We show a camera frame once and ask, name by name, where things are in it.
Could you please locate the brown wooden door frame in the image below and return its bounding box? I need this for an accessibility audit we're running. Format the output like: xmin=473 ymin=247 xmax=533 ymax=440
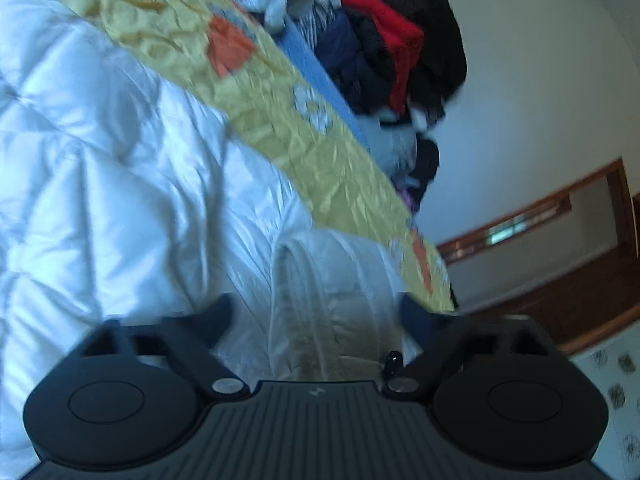
xmin=438 ymin=159 xmax=639 ymax=354

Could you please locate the white puffer jacket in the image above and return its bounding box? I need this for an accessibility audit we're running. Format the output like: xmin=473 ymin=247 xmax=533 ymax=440
xmin=1 ymin=0 xmax=416 ymax=479

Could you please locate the blue knitted blanket edge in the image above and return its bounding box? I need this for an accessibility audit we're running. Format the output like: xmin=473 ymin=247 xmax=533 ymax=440
xmin=274 ymin=14 xmax=370 ymax=152

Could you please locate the yellow floral bed sheet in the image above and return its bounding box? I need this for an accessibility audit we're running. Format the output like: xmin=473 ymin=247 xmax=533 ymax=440
xmin=61 ymin=0 xmax=454 ymax=312

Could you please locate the red and black clothes pile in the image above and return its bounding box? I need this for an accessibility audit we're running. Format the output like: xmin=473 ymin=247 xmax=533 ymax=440
xmin=294 ymin=0 xmax=468 ymax=212

